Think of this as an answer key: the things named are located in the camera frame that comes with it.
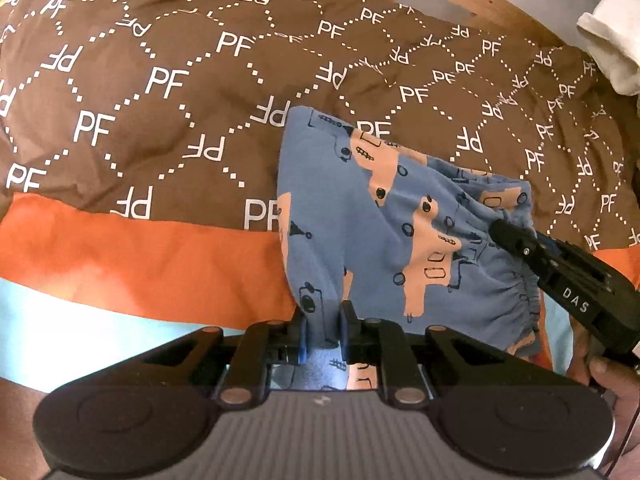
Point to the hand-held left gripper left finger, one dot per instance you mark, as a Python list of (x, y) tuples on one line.
[(302, 340)]

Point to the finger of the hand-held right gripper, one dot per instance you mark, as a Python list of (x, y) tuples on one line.
[(515, 242), (552, 247)]

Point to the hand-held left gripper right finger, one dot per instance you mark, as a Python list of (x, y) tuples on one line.
[(346, 332)]

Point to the blue patterned pants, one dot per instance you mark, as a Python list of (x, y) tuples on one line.
[(380, 240)]

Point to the person's right hand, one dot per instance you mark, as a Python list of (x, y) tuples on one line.
[(612, 377)]

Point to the white hanging garment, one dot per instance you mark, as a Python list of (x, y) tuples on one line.
[(612, 35)]

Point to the brown printed patchwork duvet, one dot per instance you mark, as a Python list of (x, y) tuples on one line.
[(150, 160)]

